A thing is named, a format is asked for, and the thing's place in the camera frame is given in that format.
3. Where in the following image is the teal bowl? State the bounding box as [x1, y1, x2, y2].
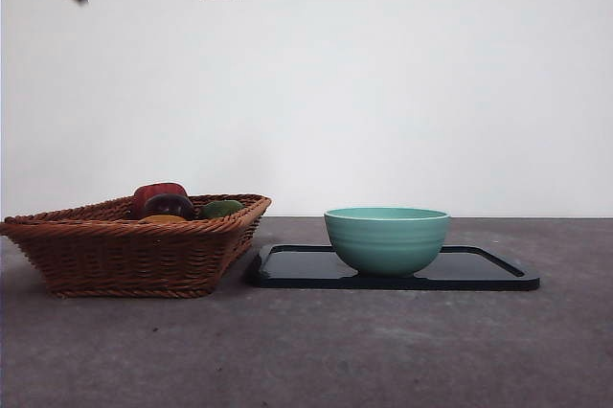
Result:
[323, 206, 451, 279]

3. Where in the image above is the red apple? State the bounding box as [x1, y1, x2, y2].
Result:
[132, 182, 189, 211]

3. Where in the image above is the dark purple plum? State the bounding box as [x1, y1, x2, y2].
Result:
[142, 193, 196, 221]

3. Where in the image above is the green avocado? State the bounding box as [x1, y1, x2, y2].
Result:
[198, 199, 245, 220]

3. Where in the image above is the brown wicker basket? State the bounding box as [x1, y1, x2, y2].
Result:
[0, 193, 273, 299]

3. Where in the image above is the dark rectangular tray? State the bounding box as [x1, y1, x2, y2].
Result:
[246, 243, 541, 291]

